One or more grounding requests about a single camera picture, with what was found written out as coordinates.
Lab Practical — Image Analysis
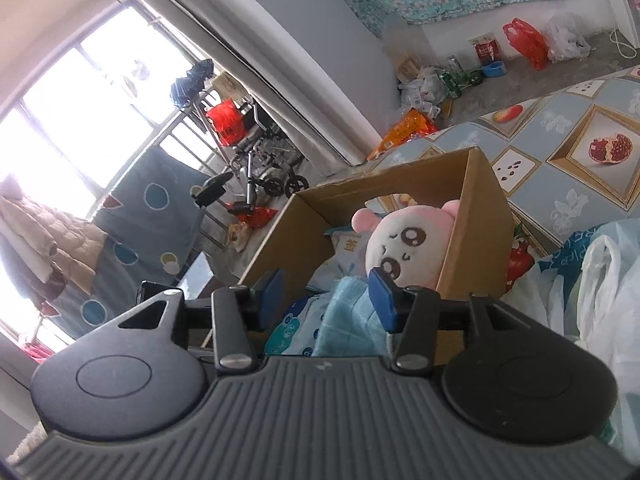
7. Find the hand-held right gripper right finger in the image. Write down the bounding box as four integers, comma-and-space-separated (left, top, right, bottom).
367, 266, 524, 374

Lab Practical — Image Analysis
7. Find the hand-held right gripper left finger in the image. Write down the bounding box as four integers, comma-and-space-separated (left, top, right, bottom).
117, 266, 287, 372

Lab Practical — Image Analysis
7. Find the light blue towel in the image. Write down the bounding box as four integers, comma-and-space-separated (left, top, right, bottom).
312, 275, 397, 358

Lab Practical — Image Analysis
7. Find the pink plush toy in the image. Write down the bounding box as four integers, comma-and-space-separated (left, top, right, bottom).
351, 200, 463, 291

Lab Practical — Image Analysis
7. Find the cardboard box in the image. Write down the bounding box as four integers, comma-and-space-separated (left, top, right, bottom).
237, 146, 516, 366

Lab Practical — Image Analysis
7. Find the blue cartoon wipes pack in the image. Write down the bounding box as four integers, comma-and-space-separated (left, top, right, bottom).
262, 295, 332, 358

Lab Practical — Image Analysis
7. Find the white printed packet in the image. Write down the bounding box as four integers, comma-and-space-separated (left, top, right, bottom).
322, 227, 373, 281

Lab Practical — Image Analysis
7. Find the crumpled red bag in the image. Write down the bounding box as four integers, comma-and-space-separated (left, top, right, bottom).
225, 202, 278, 228

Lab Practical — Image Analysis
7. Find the wheelchair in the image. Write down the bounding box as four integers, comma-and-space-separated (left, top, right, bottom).
200, 95, 311, 211

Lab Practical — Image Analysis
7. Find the blue circle print blanket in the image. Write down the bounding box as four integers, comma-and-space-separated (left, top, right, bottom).
52, 147, 211, 341

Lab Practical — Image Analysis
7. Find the orange snack bag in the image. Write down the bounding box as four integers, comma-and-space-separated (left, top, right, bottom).
367, 107, 438, 161

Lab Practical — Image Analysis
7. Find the metal railing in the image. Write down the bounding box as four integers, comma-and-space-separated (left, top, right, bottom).
145, 80, 241, 251

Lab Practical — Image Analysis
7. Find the red bag with print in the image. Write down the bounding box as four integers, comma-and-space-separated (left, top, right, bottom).
205, 99, 246, 147

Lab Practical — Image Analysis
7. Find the white plastic bag blue print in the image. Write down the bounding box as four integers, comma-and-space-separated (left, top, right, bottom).
537, 220, 640, 321

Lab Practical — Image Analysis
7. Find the pile of white wrappers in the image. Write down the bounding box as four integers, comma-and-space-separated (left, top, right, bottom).
397, 65, 448, 118

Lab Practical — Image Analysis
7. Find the plain white plastic bag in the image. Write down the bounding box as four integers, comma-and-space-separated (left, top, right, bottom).
575, 235, 640, 466

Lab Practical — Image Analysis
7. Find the beige padded jacket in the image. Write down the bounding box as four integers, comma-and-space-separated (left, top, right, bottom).
0, 175, 106, 296

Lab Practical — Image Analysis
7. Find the dark blue garment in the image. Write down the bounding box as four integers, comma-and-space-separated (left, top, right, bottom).
170, 59, 216, 108

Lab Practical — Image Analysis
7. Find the grey curtain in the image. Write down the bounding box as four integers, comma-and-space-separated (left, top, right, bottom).
100, 0, 386, 166

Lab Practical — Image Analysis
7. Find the fruit print bed cover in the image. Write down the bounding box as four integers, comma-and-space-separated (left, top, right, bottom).
367, 65, 640, 266

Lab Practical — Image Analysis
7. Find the window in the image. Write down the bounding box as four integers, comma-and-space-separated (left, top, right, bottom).
0, 5, 201, 221

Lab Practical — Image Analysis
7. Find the red plastic bag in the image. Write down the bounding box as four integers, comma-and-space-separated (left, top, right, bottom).
501, 17, 550, 71

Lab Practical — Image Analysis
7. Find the clear plastic bag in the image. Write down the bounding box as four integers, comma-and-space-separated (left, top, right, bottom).
545, 12, 592, 63

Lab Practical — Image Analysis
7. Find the white water dispenser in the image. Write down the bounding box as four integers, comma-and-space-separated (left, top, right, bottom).
597, 0, 640, 48

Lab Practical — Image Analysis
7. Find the white power cable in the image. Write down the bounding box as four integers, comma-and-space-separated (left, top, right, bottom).
609, 27, 640, 61

